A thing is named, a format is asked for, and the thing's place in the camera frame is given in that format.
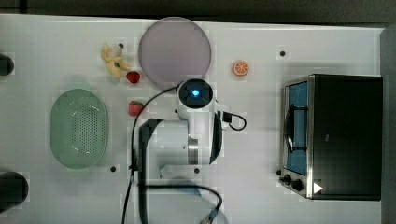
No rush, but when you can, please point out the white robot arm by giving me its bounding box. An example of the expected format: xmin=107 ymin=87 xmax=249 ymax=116
xmin=137 ymin=78 xmax=233 ymax=224

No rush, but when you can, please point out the black toaster oven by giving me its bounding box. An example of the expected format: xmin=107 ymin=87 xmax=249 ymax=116
xmin=276 ymin=74 xmax=383 ymax=201

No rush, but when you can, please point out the orange half toy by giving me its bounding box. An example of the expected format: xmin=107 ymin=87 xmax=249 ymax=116
xmin=232 ymin=60 xmax=249 ymax=77

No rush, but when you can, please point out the large red strawberry toy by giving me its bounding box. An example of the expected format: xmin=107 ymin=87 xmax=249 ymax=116
xmin=128 ymin=101 xmax=143 ymax=117

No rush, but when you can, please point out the grey round plate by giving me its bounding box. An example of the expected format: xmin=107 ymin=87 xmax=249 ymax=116
xmin=138 ymin=17 xmax=211 ymax=90

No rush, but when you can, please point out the small red strawberry toy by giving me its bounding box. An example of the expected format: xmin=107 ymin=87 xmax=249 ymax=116
xmin=126 ymin=71 xmax=141 ymax=84

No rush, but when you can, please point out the yellow plush banana toy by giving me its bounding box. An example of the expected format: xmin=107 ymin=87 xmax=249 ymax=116
xmin=101 ymin=43 xmax=131 ymax=79

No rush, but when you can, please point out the green oval colander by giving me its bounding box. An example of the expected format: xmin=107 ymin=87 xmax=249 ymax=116
xmin=50 ymin=89 xmax=108 ymax=169

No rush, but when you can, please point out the black cup far corner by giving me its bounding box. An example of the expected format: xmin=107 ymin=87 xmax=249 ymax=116
xmin=0 ymin=54 xmax=14 ymax=76

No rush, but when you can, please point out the black cylindrical cup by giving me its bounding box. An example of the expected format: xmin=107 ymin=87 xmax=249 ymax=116
xmin=0 ymin=172 xmax=29 ymax=213

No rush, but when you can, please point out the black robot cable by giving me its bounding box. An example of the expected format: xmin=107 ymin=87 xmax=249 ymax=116
xmin=120 ymin=85 xmax=248 ymax=224

